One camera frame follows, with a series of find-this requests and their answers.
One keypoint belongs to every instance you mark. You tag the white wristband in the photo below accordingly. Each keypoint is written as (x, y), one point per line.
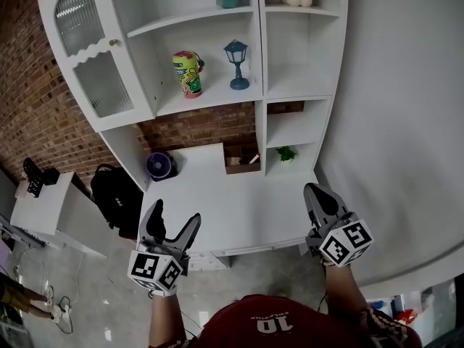
(163, 291)

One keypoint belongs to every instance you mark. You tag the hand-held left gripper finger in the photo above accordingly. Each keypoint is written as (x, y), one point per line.
(154, 223)
(188, 232)

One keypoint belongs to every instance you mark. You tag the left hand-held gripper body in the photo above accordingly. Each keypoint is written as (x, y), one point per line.
(152, 267)

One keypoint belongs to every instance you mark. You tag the red bag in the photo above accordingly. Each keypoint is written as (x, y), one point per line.
(406, 316)

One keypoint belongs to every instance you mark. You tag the red sports jersey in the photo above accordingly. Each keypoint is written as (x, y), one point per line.
(275, 325)

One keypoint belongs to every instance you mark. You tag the white side table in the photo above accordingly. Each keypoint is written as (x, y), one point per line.
(47, 212)

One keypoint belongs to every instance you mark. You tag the purple round fan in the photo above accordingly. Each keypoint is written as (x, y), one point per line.
(159, 166)

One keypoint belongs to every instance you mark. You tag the white table top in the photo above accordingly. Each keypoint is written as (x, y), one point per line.
(224, 201)

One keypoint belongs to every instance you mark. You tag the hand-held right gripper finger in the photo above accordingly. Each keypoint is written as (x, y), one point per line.
(314, 209)
(331, 205)

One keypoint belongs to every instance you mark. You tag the black backpack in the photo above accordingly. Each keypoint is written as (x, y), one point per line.
(116, 198)

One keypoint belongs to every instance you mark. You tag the person's left forearm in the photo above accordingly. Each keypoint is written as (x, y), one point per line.
(165, 321)

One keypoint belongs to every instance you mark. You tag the person's right forearm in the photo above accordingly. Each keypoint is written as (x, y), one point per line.
(344, 288)

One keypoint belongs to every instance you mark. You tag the small green potted plant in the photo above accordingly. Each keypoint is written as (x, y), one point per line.
(286, 153)

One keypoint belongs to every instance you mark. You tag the white power strip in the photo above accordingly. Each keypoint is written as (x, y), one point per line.
(63, 308)

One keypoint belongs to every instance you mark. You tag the small black box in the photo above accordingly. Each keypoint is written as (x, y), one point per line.
(51, 177)

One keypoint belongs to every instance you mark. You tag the blue packet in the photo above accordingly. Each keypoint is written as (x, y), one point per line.
(378, 305)

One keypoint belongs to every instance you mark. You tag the teal miniature street lantern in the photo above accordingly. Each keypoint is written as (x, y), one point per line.
(236, 54)

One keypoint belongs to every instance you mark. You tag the perforated file holder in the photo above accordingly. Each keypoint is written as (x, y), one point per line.
(33, 180)

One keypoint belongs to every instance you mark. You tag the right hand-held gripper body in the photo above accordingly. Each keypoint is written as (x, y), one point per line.
(344, 243)

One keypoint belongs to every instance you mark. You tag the white cabinet with glass door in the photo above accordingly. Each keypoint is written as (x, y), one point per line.
(297, 49)

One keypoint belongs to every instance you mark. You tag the gold cabinet knob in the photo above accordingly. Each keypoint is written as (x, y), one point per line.
(114, 42)

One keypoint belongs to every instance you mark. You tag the colourful patterned can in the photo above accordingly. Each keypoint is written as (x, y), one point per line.
(188, 76)

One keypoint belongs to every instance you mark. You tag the brown wooden organiser box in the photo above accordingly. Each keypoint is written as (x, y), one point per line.
(242, 167)

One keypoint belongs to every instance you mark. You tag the ribbed glass cabinet door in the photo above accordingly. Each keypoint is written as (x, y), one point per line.
(101, 82)

